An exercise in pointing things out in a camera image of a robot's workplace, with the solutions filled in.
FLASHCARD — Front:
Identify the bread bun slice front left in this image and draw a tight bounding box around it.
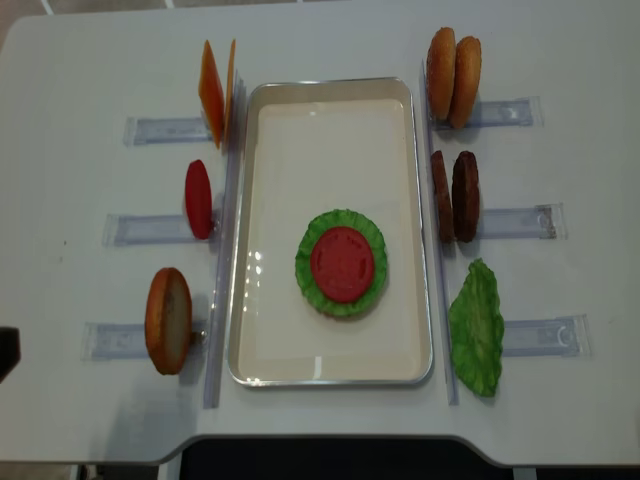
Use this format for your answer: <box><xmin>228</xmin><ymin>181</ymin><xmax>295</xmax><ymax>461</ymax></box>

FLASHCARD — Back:
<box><xmin>144</xmin><ymin>267</ymin><xmax>192</xmax><ymax>375</ymax></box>

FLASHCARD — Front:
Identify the left brown meat patty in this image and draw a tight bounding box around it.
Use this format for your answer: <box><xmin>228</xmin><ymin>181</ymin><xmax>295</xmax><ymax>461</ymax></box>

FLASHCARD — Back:
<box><xmin>431</xmin><ymin>150</ymin><xmax>455</xmax><ymax>244</ymax></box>

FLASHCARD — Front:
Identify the right top bun slice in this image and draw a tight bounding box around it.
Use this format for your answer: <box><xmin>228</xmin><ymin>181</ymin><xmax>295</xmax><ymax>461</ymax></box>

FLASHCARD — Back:
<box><xmin>448</xmin><ymin>36</ymin><xmax>482</xmax><ymax>129</ymax></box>

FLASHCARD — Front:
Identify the left orange cheese slice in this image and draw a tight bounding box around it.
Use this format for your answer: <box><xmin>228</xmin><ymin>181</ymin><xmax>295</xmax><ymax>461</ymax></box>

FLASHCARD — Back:
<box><xmin>198</xmin><ymin>40</ymin><xmax>225</xmax><ymax>149</ymax></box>

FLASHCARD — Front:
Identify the right clear acrylic rack rail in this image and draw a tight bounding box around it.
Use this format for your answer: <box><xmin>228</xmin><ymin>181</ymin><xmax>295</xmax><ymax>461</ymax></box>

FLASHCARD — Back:
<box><xmin>420</xmin><ymin>59</ymin><xmax>459</xmax><ymax>406</ymax></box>

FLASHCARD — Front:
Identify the left top bun slice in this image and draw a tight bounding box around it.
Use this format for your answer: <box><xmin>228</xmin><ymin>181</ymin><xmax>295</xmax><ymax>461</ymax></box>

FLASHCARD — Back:
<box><xmin>426</xmin><ymin>27</ymin><xmax>456</xmax><ymax>120</ymax></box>

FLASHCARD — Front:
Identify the right dark meat patty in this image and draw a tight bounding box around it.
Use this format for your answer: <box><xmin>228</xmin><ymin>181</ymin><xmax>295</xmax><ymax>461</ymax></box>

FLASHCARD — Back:
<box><xmin>452</xmin><ymin>151</ymin><xmax>480</xmax><ymax>243</ymax></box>

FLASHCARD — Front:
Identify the green lettuce leaf on tray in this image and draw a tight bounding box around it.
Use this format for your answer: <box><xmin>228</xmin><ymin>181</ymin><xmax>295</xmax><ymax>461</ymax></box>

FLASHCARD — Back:
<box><xmin>295</xmin><ymin>209</ymin><xmax>388</xmax><ymax>318</ymax></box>

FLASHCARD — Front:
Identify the clear holder behind top buns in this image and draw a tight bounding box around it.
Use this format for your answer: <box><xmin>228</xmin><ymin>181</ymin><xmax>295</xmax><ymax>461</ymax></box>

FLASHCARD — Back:
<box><xmin>463</xmin><ymin>96</ymin><xmax>544</xmax><ymax>129</ymax></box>

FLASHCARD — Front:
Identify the clear holder behind left bun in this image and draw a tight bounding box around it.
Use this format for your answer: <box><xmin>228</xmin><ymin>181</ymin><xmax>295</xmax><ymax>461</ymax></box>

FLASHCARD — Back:
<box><xmin>81</xmin><ymin>323</ymin><xmax>149</xmax><ymax>361</ymax></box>

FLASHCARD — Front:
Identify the green lettuce leaf in rack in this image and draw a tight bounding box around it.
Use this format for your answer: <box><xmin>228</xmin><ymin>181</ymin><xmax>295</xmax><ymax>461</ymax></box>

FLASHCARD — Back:
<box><xmin>448</xmin><ymin>258</ymin><xmax>505</xmax><ymax>398</ymax></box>

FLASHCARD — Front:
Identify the clear holder behind patties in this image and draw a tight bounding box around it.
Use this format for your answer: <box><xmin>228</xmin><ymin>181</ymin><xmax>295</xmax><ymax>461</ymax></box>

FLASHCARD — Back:
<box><xmin>476</xmin><ymin>203</ymin><xmax>568</xmax><ymax>240</ymax></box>

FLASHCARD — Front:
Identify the right orange cheese slice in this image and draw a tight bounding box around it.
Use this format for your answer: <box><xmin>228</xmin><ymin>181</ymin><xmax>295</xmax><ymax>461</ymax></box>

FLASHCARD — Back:
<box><xmin>224</xmin><ymin>38</ymin><xmax>236</xmax><ymax>151</ymax></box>

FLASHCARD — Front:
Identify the white rectangular metal tray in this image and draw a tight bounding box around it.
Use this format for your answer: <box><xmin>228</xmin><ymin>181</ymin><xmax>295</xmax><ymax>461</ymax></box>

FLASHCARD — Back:
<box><xmin>227</xmin><ymin>78</ymin><xmax>433</xmax><ymax>388</ymax></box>

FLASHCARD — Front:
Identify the clear acrylic rack rail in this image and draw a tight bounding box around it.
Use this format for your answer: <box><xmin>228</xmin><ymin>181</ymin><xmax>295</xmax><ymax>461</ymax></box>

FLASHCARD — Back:
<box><xmin>203</xmin><ymin>73</ymin><xmax>247</xmax><ymax>409</ymax></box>
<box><xmin>420</xmin><ymin>59</ymin><xmax>459</xmax><ymax>406</ymax></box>

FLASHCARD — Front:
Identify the orange cheese slice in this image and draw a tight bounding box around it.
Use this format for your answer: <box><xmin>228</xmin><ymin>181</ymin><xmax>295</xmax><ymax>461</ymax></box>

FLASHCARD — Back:
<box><xmin>224</xmin><ymin>38</ymin><xmax>236</xmax><ymax>151</ymax></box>
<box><xmin>198</xmin><ymin>40</ymin><xmax>225</xmax><ymax>149</ymax></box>

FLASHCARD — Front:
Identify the clear holder behind tomato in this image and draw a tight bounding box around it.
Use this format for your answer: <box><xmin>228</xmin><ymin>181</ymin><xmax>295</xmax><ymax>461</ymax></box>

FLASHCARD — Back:
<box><xmin>102</xmin><ymin>214</ymin><xmax>196</xmax><ymax>247</ymax></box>

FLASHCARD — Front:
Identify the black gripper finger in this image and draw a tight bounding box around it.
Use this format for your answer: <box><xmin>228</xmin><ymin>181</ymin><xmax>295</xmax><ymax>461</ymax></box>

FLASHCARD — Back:
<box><xmin>0</xmin><ymin>327</ymin><xmax>21</xmax><ymax>382</ymax></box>

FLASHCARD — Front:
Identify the red tomato slice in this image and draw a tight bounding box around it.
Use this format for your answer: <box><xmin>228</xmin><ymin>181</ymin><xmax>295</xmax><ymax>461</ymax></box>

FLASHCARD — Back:
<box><xmin>310</xmin><ymin>226</ymin><xmax>375</xmax><ymax>304</ymax></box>
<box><xmin>185</xmin><ymin>160</ymin><xmax>213</xmax><ymax>240</ymax></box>

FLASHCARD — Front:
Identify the left clear acrylic rack rail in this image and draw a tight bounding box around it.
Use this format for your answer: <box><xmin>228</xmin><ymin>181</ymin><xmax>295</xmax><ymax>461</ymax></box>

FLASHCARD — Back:
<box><xmin>203</xmin><ymin>73</ymin><xmax>247</xmax><ymax>409</ymax></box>

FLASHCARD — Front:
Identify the clear holder behind lettuce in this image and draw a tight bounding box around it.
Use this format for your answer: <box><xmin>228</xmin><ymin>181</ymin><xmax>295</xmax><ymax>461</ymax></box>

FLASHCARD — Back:
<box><xmin>502</xmin><ymin>315</ymin><xmax>591</xmax><ymax>358</ymax></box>

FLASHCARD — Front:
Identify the clear holder behind cheese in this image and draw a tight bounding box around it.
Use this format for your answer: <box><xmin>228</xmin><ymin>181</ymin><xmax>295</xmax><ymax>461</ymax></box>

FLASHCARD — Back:
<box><xmin>123</xmin><ymin>117</ymin><xmax>212</xmax><ymax>147</ymax></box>

